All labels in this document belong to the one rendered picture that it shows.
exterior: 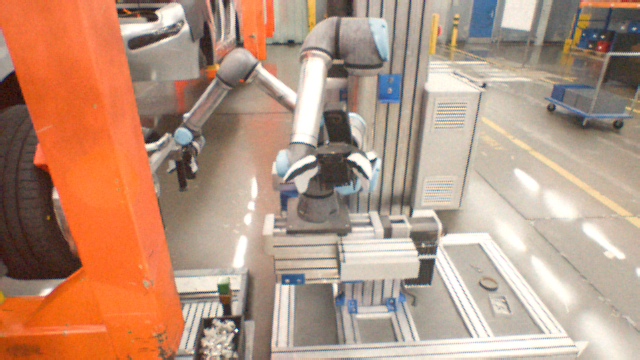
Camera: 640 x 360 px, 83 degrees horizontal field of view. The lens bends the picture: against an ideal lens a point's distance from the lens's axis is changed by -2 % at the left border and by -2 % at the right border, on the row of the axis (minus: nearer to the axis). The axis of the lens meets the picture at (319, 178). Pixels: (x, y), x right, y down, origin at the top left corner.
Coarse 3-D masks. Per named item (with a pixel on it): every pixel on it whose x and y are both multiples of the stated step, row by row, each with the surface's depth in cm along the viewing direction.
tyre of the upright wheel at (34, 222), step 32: (0, 128) 115; (32, 128) 116; (0, 160) 110; (32, 160) 110; (0, 192) 108; (32, 192) 109; (0, 224) 109; (32, 224) 110; (0, 256) 114; (32, 256) 115; (64, 256) 121
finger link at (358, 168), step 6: (354, 156) 68; (360, 156) 68; (348, 162) 68; (354, 162) 67; (360, 162) 65; (366, 162) 65; (354, 168) 70; (360, 168) 65; (366, 168) 63; (360, 174) 68; (366, 174) 62; (360, 180) 69; (366, 180) 66; (366, 186) 67
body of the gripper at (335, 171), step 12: (336, 144) 75; (348, 144) 74; (324, 156) 70; (336, 156) 71; (324, 168) 72; (336, 168) 72; (348, 168) 73; (324, 180) 73; (336, 180) 74; (348, 180) 72
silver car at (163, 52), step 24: (144, 0) 690; (168, 0) 747; (216, 0) 531; (120, 24) 337; (144, 24) 342; (168, 24) 351; (216, 24) 645; (240, 24) 726; (144, 48) 342; (168, 48) 354; (192, 48) 376; (216, 48) 485; (144, 72) 353; (168, 72) 364; (192, 72) 385
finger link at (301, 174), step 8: (304, 160) 70; (312, 160) 69; (296, 168) 67; (304, 168) 69; (312, 168) 70; (288, 176) 66; (296, 176) 68; (304, 176) 70; (312, 176) 72; (296, 184) 69; (304, 184) 71
